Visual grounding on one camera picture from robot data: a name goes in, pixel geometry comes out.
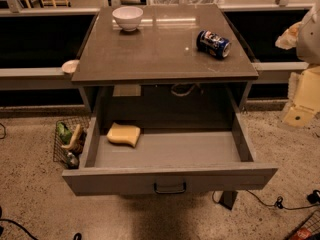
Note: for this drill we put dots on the small white round dish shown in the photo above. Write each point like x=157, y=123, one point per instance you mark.
x=70, y=66

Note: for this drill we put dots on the grey metal railing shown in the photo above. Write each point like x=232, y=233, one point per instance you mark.
x=52, y=77

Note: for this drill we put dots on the blue soda can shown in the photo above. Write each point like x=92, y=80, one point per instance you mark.
x=213, y=44

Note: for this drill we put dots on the yellow sponge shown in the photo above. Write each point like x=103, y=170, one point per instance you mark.
x=123, y=134

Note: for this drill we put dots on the white ceramic bowl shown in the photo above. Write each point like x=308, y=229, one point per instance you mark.
x=128, y=18

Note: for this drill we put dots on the grey cabinet counter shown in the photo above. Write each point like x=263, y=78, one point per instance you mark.
x=162, y=50

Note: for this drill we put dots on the wire basket bottom right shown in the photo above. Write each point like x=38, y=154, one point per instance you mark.
x=309, y=229

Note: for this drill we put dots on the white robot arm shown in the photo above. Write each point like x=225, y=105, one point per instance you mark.
x=308, y=41

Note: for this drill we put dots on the black wire basket on floor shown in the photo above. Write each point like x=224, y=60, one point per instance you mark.
x=69, y=160

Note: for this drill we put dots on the open grey top drawer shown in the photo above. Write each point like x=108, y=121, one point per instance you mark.
x=220, y=159

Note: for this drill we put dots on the green bag in basket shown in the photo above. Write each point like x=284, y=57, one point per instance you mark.
x=63, y=132

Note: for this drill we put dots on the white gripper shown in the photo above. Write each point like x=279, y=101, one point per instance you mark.
x=310, y=39

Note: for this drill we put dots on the tan brush in basket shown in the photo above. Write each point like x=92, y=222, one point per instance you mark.
x=75, y=139

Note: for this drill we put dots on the black drawer handle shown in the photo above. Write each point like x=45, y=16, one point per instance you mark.
x=168, y=190

